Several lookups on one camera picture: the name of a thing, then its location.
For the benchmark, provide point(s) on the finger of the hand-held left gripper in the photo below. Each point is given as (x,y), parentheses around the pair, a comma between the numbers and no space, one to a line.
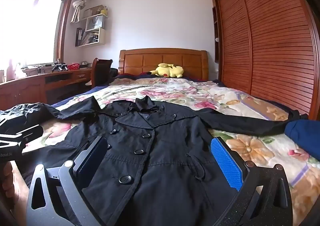
(31,131)

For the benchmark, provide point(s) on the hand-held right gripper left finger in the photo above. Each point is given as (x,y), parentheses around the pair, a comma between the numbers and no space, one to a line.
(92,157)

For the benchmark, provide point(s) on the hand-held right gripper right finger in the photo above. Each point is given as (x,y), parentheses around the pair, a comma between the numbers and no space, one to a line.
(227,163)

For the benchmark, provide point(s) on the black double-breasted coat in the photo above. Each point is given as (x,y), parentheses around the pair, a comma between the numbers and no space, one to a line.
(155,153)

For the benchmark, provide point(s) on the person's left hand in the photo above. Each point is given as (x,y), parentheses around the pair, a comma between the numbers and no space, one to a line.
(7,177)

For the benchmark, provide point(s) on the black wrinkled garment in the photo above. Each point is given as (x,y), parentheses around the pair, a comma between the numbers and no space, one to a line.
(22,110)

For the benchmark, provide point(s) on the floral blanket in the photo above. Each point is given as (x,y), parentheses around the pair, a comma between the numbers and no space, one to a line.
(250,145)

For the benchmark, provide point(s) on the wooden desk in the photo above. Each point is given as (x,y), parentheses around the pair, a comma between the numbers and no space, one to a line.
(25,90)

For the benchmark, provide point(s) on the navy blue bedsheet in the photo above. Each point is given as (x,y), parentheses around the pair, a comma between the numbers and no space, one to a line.
(82,93)

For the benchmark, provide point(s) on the black gripper stand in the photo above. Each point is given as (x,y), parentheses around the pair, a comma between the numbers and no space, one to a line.
(59,67)

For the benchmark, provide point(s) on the red basket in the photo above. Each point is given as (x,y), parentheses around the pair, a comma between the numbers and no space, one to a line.
(73,67)

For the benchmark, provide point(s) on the navy blue cloth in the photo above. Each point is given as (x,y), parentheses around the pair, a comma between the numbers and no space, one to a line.
(305,138)

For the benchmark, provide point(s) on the wooden chair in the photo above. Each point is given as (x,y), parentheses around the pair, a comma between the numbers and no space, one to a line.
(102,73)

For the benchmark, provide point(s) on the silver bowl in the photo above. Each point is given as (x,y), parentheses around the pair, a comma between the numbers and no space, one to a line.
(84,64)

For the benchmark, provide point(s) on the dark pillow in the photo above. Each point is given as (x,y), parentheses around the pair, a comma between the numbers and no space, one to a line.
(132,75)

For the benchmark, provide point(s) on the window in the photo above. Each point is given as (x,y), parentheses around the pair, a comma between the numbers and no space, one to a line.
(32,28)

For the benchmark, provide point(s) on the books and papers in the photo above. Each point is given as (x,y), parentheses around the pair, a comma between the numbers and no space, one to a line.
(86,38)

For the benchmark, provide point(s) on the yellow plush toy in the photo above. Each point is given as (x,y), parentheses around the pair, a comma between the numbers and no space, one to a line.
(170,70)

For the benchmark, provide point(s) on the wooden bed headboard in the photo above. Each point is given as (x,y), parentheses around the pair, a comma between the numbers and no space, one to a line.
(150,60)

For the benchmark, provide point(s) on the dark wooden side shelf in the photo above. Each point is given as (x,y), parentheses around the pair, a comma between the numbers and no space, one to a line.
(216,50)

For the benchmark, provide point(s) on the wooden louvered wardrobe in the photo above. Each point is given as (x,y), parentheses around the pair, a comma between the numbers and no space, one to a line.
(275,53)

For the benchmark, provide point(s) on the white paper bag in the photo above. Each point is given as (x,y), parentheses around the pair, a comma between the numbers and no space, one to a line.
(96,23)

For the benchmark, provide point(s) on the tied beige curtain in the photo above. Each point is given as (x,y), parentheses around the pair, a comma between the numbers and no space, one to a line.
(78,5)

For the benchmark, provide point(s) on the small yellow figure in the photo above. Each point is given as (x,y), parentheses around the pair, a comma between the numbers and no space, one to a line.
(104,10)

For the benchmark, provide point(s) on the white wall shelf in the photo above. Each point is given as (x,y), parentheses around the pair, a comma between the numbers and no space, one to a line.
(102,33)

